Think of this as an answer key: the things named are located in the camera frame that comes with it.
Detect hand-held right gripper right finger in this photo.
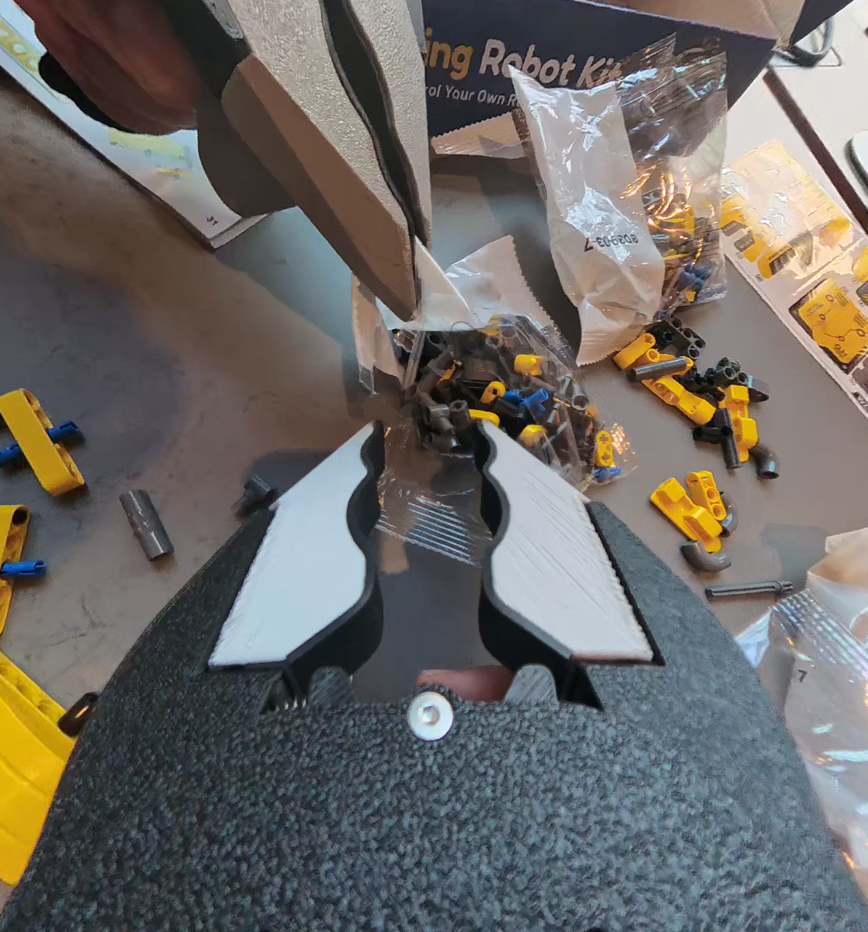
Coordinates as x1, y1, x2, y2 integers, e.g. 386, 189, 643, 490
475, 421, 655, 685

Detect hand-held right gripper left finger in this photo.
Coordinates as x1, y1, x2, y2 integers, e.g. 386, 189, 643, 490
210, 421, 385, 689

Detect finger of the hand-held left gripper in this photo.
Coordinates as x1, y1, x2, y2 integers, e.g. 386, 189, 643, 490
219, 0, 424, 323
325, 0, 435, 252

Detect clear bag of dark parts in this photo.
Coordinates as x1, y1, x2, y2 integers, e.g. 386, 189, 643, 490
350, 236, 639, 569

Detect clear bag of mixed parts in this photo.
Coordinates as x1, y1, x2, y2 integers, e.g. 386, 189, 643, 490
510, 33, 732, 366

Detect clear bag black red parts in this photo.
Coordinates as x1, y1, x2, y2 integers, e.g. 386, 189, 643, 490
736, 513, 868, 911

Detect yellow curved panel piece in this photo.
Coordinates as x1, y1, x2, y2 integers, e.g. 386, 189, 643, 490
0, 644, 101, 885

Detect yellow black sticker sheet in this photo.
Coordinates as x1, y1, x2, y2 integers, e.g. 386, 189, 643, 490
721, 138, 868, 423

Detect person's right hand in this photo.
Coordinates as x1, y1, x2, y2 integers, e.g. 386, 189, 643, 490
415, 666, 515, 701

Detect person's left hand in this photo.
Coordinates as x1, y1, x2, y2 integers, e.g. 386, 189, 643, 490
15, 0, 202, 135

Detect instruction booklet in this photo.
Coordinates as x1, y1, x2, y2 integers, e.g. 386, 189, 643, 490
0, 0, 267, 249

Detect dark grey connector piece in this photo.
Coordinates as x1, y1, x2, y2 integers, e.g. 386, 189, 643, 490
233, 475, 278, 514

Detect grey tube connector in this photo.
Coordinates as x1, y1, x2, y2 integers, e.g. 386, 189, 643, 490
119, 489, 175, 562

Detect black axle rod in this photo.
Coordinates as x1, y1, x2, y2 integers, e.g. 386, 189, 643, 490
705, 580, 795, 599

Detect blue robot kit box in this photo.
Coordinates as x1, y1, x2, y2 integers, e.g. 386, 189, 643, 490
419, 0, 853, 139

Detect pile of loose toy parts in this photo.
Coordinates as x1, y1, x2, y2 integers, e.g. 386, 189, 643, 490
612, 316, 780, 572

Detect short yellow beam with pins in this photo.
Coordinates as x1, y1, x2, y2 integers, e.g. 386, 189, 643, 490
0, 389, 85, 498

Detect black coiled cable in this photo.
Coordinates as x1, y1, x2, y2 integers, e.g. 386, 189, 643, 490
776, 18, 838, 68

